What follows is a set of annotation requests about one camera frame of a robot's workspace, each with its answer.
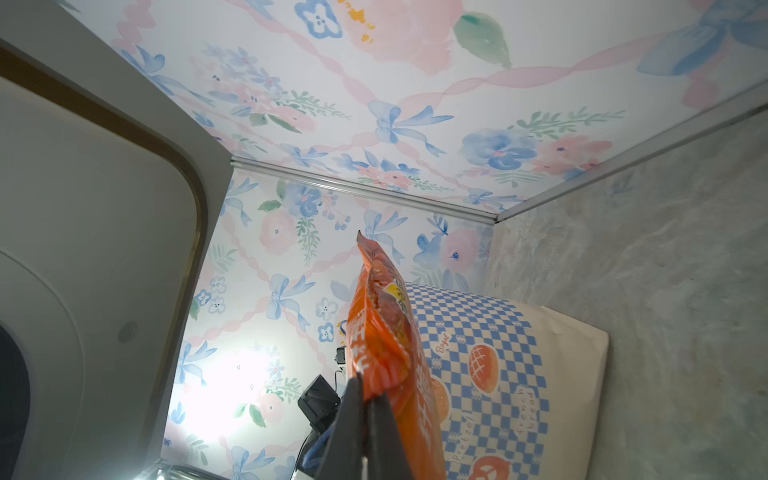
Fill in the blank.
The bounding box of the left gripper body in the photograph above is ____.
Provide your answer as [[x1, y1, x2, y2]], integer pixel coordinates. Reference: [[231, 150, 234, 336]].
[[297, 375, 341, 434]]

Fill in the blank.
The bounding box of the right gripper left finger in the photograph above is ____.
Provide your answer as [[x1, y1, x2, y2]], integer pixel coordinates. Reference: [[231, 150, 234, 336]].
[[315, 374, 367, 480]]

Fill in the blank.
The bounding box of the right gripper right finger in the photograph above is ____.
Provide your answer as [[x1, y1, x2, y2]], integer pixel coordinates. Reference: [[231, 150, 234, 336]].
[[365, 393, 414, 480]]

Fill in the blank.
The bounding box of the orange corn chips bag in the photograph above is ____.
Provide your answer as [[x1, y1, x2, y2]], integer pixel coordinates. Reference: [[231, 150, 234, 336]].
[[346, 234, 446, 479]]

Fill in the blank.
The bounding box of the blue checkered paper bag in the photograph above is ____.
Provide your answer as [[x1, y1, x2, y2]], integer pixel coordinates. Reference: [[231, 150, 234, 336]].
[[408, 284, 609, 479]]

